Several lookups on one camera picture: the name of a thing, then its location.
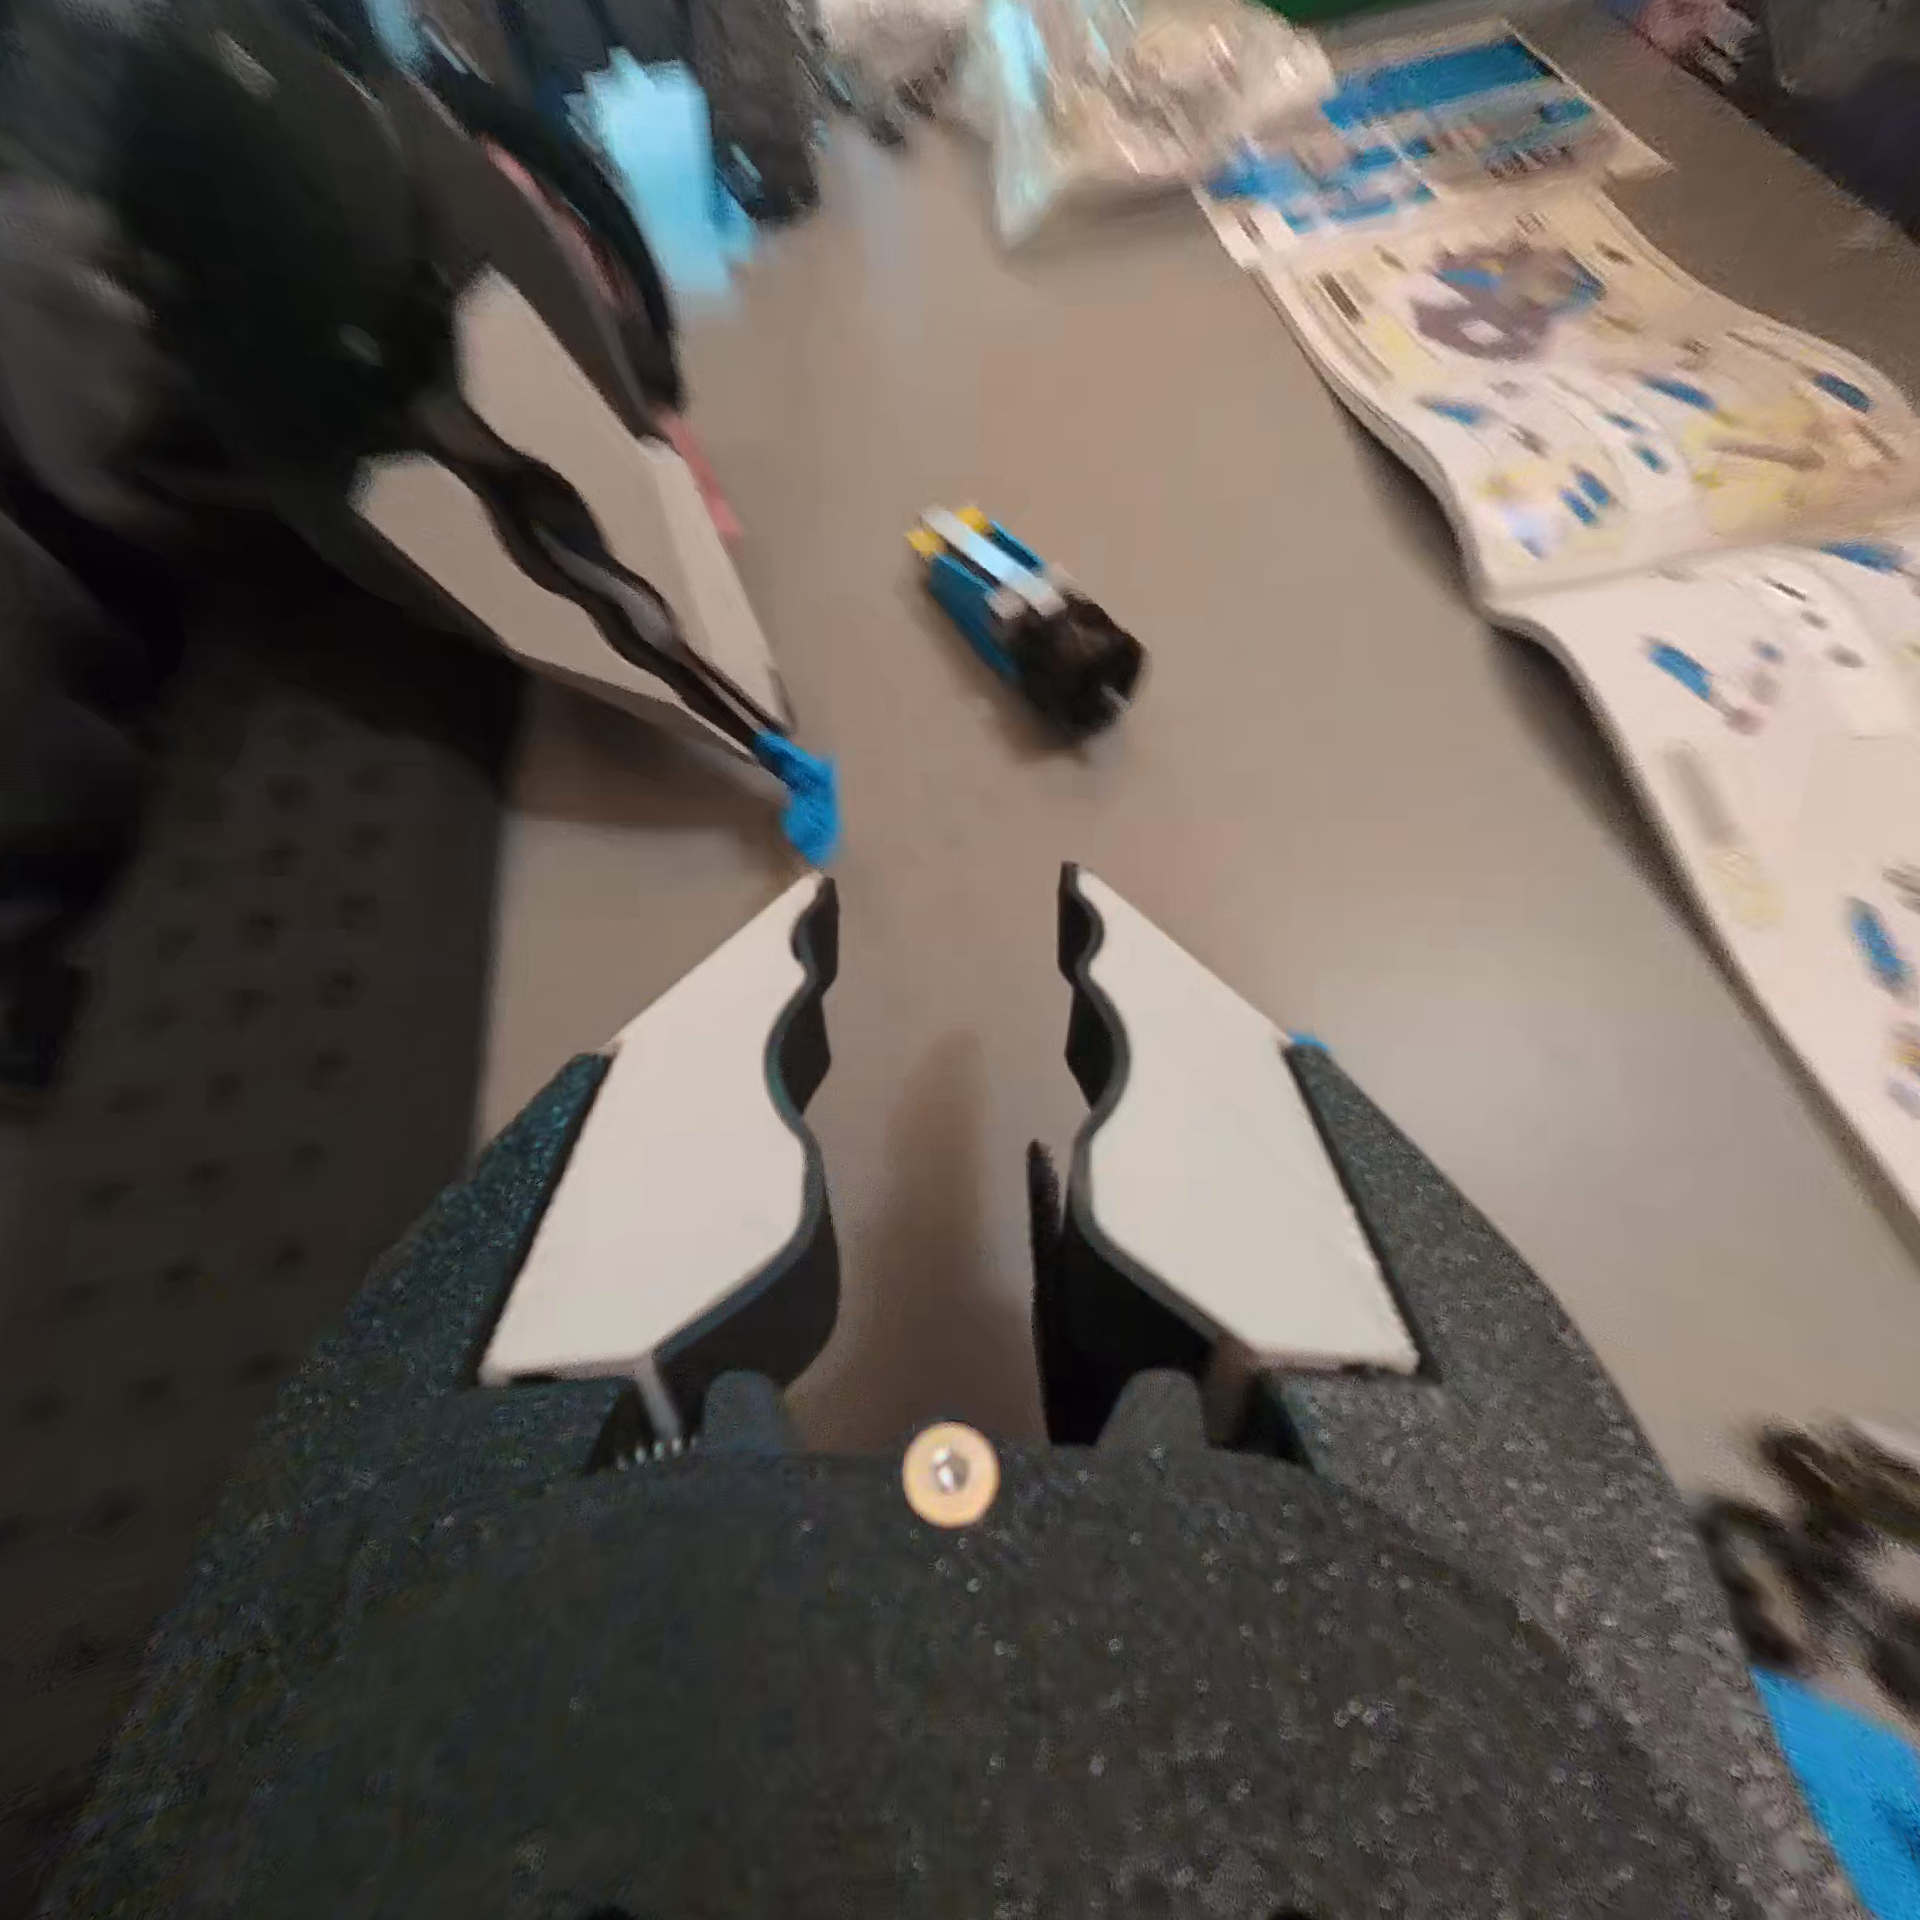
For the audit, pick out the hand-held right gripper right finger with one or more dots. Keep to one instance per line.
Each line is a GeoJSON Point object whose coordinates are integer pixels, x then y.
{"type": "Point", "coordinates": [1228, 1198]}

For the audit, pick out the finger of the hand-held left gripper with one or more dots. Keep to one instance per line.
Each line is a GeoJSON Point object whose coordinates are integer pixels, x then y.
{"type": "Point", "coordinates": [600, 450]}
{"type": "Point", "coordinates": [452, 555]}

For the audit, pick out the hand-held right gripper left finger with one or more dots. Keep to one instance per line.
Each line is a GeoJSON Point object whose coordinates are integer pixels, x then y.
{"type": "Point", "coordinates": [662, 1198]}

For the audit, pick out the blue connector brick black pins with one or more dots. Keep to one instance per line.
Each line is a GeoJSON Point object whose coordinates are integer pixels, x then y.
{"type": "Point", "coordinates": [804, 793]}

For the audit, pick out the grey desk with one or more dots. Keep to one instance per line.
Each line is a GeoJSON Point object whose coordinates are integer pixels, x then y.
{"type": "Point", "coordinates": [1274, 898]}

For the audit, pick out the blue brick assembly with wheel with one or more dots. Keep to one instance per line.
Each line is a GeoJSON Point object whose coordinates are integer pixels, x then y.
{"type": "Point", "coordinates": [1035, 631]}

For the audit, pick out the black studded floor mat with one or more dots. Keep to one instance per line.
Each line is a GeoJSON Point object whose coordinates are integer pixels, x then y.
{"type": "Point", "coordinates": [227, 973]}

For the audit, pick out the clear plastic bag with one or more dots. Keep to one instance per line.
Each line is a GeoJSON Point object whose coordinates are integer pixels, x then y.
{"type": "Point", "coordinates": [1139, 104]}

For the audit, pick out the pile of small brick parts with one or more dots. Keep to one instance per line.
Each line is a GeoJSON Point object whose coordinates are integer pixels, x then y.
{"type": "Point", "coordinates": [1799, 1558]}

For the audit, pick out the open instruction booklet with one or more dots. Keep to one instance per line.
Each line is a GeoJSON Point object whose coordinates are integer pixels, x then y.
{"type": "Point", "coordinates": [1574, 407]}

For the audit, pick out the long blue brick beam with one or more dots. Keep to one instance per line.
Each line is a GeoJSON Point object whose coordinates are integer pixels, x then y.
{"type": "Point", "coordinates": [1858, 1801]}

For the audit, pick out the blue printed leaflet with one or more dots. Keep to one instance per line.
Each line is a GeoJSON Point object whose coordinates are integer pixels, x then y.
{"type": "Point", "coordinates": [1426, 133]}

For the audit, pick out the green box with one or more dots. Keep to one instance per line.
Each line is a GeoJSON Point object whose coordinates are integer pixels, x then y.
{"type": "Point", "coordinates": [1378, 8]}

